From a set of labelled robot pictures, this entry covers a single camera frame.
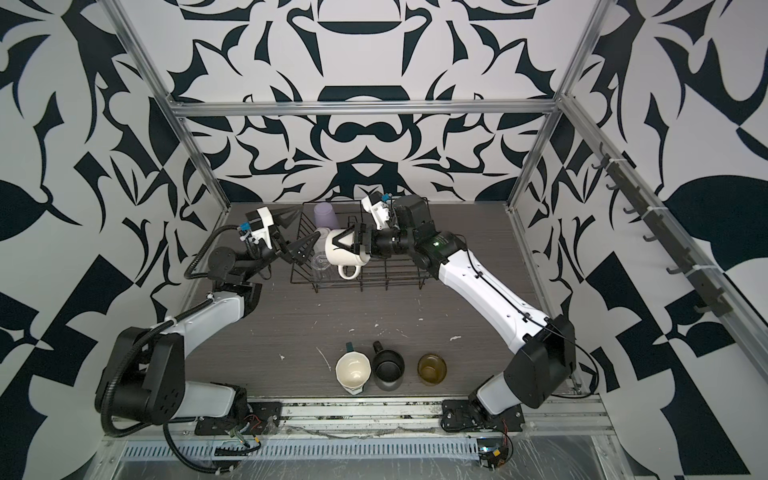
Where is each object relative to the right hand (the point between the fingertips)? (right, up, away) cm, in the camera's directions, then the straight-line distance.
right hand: (343, 240), depth 69 cm
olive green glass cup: (+22, -35, +12) cm, 43 cm away
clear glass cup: (-10, -8, +20) cm, 24 cm away
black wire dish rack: (+8, -11, +32) cm, 35 cm away
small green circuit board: (+35, -50, +2) cm, 61 cm away
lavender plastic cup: (-10, +7, +30) cm, 32 cm away
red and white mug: (+1, -5, 0) cm, 5 cm away
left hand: (-9, +6, +1) cm, 11 cm away
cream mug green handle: (+1, -34, +11) cm, 36 cm away
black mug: (+10, -34, +12) cm, 38 cm away
